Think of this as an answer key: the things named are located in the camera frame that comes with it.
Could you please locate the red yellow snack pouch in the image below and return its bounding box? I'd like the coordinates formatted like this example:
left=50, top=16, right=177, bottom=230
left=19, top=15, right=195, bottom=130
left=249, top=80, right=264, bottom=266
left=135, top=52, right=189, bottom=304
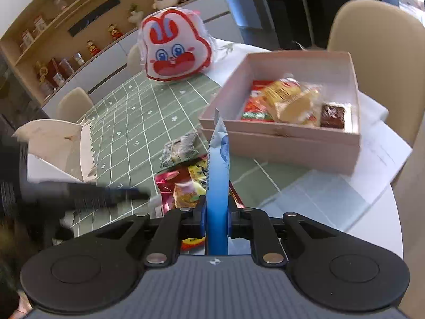
left=148, top=157, right=240, bottom=264

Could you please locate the blue snack bag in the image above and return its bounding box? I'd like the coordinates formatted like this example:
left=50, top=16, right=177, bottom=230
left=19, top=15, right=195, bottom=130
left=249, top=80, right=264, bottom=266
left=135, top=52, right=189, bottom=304
left=206, top=109, right=230, bottom=256

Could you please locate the red spicy snack packet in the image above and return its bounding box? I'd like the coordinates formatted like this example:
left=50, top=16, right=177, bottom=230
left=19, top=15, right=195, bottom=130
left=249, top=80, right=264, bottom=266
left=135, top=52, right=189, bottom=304
left=241, top=80, right=273, bottom=123

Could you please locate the yellow cake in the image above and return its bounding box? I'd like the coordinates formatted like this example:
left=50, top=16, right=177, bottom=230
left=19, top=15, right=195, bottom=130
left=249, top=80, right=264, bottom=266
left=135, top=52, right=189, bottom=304
left=262, top=76, right=325, bottom=127

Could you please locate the small green white candy packet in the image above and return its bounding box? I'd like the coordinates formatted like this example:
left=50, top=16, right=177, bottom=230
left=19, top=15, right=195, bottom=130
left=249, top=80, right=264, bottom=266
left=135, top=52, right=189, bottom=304
left=159, top=130, right=198, bottom=169

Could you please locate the green grid tablecloth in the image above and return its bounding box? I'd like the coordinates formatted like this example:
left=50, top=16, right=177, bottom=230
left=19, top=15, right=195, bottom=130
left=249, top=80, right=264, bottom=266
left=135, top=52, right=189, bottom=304
left=79, top=74, right=313, bottom=217

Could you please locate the beige chair far left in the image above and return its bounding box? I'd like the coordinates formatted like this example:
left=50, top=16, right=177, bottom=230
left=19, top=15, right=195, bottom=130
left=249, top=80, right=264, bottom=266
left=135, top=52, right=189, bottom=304
left=56, top=87, right=94, bottom=123

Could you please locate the pink cardboard box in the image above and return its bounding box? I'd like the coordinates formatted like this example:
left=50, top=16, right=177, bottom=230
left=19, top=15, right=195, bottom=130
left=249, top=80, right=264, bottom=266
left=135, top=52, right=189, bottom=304
left=199, top=51, right=361, bottom=175

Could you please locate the dark brown snack packet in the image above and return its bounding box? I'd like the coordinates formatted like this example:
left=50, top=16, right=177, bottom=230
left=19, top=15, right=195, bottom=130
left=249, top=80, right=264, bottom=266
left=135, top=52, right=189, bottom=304
left=320, top=104, right=345, bottom=130

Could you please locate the rabbit face snack bag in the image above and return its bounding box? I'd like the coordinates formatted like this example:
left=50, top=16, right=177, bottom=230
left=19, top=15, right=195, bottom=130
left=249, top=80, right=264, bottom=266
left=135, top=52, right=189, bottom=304
left=138, top=7, right=215, bottom=82

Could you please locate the beige chair behind box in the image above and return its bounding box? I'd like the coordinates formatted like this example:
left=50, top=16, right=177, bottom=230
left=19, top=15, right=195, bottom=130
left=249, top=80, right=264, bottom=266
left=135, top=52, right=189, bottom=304
left=327, top=0, right=424, bottom=145

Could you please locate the wooden wall shelf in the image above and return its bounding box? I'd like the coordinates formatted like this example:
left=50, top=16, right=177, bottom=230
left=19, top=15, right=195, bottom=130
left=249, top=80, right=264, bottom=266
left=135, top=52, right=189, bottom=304
left=0, top=0, right=222, bottom=107

